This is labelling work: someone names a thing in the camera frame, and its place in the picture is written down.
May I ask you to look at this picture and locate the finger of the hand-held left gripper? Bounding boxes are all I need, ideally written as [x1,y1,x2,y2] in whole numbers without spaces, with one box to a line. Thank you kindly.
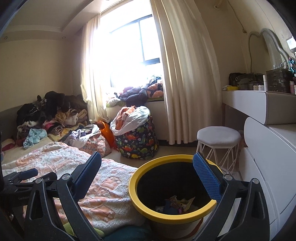
[2,168,58,186]

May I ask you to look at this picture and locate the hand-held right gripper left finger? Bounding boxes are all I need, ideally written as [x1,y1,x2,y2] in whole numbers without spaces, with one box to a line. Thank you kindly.
[24,151,103,241]

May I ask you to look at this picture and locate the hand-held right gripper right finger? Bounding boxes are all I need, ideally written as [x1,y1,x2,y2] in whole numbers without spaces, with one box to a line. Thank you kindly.
[192,152,271,241]

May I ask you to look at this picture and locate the beige wrapper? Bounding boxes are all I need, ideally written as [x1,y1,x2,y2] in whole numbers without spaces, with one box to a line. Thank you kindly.
[170,195,196,209]

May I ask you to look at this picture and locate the blue wrapper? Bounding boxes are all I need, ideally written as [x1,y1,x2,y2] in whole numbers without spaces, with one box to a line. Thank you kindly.
[163,199,181,215]

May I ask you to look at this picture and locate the yellow-rimmed black bin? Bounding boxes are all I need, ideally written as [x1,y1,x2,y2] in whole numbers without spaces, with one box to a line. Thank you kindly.
[128,155,224,240]

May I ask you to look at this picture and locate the peach and white blanket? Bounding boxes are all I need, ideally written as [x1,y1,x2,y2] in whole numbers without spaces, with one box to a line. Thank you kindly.
[0,141,139,235]

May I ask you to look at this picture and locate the red pink cloth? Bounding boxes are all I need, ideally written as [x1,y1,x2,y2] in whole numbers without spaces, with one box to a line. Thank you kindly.
[0,138,19,151]

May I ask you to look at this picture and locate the light blue garment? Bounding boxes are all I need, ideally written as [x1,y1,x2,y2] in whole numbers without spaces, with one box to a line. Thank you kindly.
[23,128,48,149]

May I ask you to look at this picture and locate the white garment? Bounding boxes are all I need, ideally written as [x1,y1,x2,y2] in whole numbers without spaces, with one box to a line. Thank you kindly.
[63,124,100,148]

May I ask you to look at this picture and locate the orange bag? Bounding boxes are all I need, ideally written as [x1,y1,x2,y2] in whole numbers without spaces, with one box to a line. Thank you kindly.
[97,120,116,149]

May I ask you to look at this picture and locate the zebra stripe cloth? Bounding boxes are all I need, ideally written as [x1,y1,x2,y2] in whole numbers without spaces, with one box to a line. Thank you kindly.
[47,123,64,135]

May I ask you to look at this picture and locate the grey bed headboard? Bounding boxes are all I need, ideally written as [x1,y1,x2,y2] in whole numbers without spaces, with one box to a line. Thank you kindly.
[0,102,24,140]

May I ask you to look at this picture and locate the green cloth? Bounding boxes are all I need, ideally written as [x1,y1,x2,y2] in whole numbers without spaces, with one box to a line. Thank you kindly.
[62,224,105,238]

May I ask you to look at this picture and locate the beige folded blankets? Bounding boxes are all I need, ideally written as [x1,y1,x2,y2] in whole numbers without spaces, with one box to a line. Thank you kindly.
[54,108,90,127]

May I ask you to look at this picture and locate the dinosaur print laundry bag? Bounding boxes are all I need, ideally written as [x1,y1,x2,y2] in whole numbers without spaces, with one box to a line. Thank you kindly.
[114,115,160,161]

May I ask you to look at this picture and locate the white drawer cabinet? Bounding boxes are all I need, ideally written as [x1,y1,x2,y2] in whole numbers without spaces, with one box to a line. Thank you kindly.
[237,117,296,232]

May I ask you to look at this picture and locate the orange towel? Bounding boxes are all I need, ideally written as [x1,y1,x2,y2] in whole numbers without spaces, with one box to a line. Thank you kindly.
[114,106,137,131]

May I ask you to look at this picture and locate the black clothes heap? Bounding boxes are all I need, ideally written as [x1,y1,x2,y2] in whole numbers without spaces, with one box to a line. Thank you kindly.
[16,91,90,126]

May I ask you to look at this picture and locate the white cloth sack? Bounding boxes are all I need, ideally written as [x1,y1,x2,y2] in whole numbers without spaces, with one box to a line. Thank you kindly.
[110,106,151,136]

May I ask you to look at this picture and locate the white vanity desk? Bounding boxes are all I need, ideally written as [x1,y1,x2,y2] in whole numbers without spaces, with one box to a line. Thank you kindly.
[221,89,296,126]

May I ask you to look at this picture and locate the dark jacket heap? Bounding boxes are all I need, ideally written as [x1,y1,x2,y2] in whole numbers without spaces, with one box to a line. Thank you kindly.
[106,85,149,107]

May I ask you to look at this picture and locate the thick cream curtain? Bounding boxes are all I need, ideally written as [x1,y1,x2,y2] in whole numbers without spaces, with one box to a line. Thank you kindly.
[150,0,222,146]

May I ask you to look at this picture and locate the orange print dark cloth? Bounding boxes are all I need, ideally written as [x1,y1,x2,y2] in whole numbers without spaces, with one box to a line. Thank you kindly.
[147,77,165,98]

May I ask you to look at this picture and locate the dark camouflage bag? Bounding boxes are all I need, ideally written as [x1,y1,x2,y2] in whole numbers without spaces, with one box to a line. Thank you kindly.
[229,72,265,91]

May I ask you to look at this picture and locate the sheer cream curtain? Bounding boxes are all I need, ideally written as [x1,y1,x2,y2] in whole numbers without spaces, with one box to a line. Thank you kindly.
[81,14,112,124]

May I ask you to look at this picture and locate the clear drawer organizer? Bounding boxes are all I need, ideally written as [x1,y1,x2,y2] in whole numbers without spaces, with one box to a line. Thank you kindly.
[265,67,293,93]

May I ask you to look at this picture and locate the white wire-leg stool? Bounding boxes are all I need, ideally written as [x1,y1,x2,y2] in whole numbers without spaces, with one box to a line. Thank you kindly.
[196,126,242,175]

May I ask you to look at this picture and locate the black frame window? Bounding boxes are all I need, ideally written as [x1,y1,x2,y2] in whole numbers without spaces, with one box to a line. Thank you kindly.
[92,14,164,91]

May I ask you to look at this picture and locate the wavy frame mirror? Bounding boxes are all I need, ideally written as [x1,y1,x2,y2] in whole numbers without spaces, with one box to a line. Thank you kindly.
[248,28,292,73]

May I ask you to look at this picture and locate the wall cable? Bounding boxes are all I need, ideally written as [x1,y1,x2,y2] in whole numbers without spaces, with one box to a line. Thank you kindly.
[227,0,253,71]

